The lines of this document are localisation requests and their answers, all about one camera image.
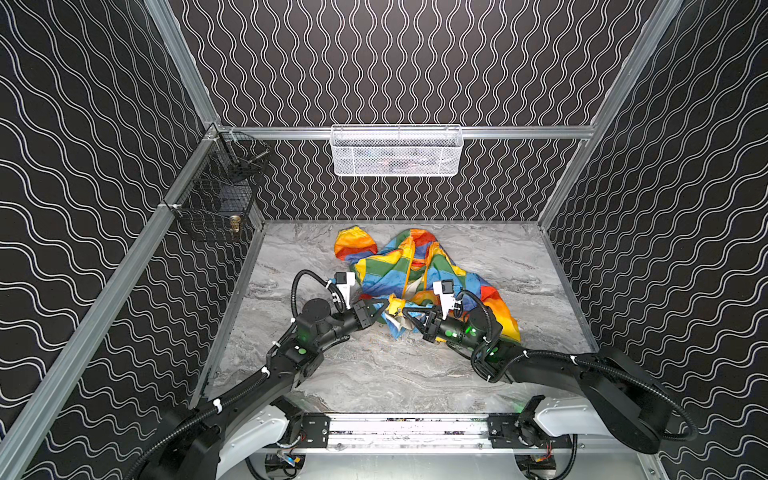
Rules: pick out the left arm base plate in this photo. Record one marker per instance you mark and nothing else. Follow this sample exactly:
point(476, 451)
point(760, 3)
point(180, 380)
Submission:
point(309, 430)

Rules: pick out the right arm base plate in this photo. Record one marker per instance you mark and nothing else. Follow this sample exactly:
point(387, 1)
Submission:
point(509, 432)

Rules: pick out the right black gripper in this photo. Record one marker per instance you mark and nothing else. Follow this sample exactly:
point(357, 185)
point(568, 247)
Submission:
point(429, 324)

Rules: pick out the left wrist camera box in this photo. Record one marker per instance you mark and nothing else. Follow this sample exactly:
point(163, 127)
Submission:
point(341, 285)

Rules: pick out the rainbow striped jacket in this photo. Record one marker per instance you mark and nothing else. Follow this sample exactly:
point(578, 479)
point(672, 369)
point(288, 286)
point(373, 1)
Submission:
point(404, 271)

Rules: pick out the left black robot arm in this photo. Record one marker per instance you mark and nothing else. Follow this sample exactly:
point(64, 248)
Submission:
point(191, 443)

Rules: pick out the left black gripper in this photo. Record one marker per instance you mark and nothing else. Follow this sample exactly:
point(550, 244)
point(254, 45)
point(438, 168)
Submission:
point(365, 314)

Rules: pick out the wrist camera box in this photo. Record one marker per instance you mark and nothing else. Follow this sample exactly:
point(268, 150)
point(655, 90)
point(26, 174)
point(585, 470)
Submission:
point(341, 285)
point(446, 291)

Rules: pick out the aluminium front rail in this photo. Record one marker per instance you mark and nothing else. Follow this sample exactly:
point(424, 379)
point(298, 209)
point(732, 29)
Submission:
point(374, 433)

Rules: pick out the black wire wall basket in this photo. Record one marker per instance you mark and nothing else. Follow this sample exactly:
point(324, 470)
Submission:
point(225, 184)

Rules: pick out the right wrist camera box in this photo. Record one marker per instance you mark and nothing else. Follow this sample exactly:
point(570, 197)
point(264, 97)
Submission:
point(446, 291)

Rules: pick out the white mesh wall basket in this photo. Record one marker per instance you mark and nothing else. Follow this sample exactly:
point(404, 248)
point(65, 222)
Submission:
point(391, 150)

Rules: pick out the brass object in basket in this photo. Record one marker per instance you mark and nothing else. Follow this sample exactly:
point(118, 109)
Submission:
point(235, 223)

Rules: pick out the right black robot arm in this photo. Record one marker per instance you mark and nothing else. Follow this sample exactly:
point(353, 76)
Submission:
point(634, 407)

